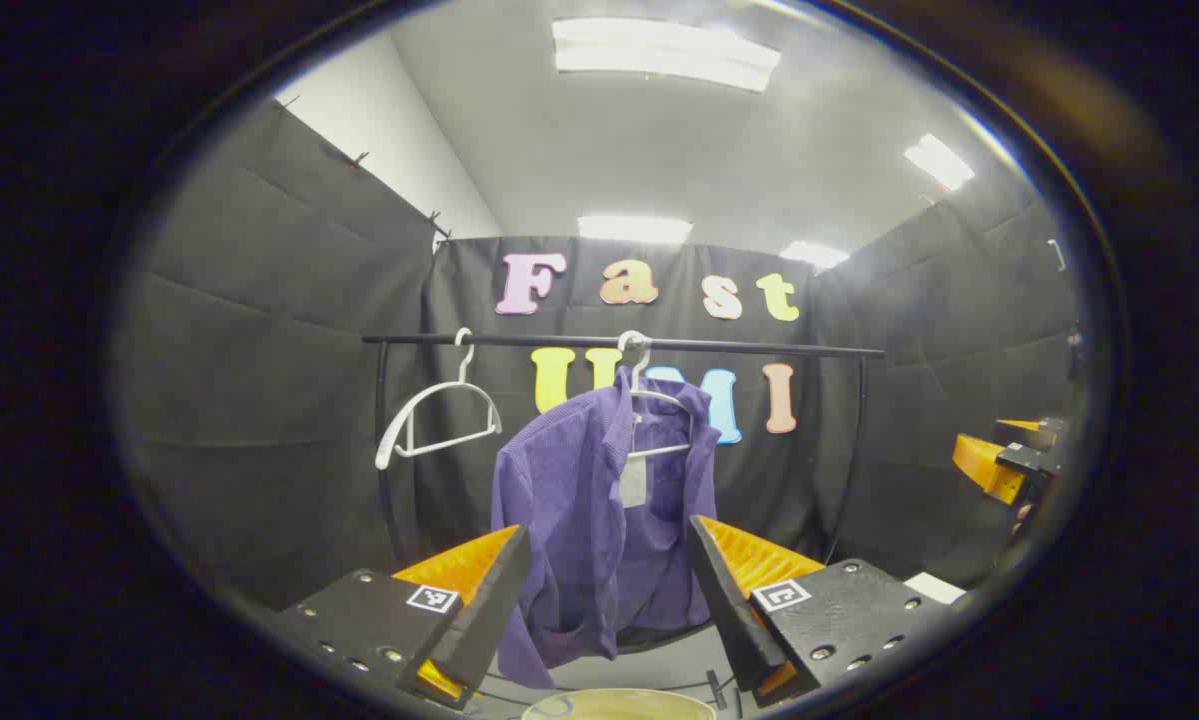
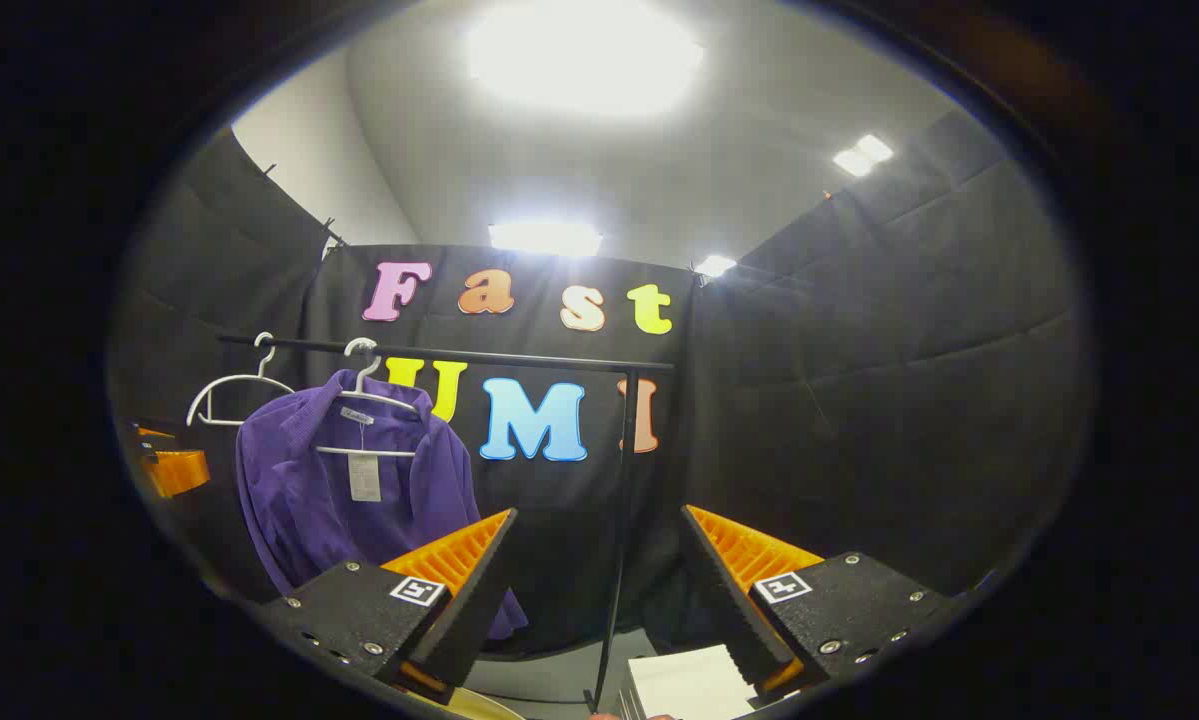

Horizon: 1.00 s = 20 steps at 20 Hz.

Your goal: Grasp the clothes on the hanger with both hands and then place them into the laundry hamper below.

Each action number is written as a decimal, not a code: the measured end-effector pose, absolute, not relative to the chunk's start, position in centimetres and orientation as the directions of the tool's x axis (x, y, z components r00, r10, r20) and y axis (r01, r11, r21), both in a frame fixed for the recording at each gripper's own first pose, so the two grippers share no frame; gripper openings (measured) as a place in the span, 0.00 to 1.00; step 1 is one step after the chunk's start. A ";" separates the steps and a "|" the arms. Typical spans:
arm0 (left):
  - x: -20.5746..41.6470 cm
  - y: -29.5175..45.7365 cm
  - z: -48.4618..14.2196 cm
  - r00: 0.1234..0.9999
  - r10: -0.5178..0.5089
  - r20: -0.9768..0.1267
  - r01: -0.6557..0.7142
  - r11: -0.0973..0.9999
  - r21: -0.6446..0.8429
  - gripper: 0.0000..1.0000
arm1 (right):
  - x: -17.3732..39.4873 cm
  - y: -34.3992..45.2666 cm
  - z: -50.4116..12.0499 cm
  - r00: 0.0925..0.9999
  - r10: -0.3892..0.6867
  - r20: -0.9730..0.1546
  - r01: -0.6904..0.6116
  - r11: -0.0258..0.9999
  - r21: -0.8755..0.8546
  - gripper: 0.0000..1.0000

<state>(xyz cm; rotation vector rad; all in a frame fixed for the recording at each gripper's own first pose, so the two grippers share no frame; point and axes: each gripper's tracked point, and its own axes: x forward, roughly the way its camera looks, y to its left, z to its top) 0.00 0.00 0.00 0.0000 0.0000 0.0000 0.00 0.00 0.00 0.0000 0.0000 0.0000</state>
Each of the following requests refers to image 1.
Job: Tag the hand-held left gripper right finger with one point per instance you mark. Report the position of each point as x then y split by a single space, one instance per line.
724 600

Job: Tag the white cabinet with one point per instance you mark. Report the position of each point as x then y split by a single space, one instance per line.
934 587

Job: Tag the white hanger with clips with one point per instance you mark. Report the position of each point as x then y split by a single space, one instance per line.
639 385

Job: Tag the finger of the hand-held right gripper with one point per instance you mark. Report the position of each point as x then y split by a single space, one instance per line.
1044 432
984 462

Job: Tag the black backdrop cloth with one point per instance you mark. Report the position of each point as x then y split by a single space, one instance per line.
279 350

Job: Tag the ceiling light panel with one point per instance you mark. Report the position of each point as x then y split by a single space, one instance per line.
814 254
634 229
939 162
659 52

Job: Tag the white plain hanger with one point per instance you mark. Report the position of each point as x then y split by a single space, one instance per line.
429 400

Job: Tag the beige round laundry hamper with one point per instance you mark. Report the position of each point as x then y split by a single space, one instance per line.
619 705

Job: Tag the black clothes rack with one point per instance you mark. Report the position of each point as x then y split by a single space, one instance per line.
559 341

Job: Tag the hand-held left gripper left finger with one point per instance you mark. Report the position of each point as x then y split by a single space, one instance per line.
489 610

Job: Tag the purple knit garment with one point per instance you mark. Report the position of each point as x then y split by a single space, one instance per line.
569 500

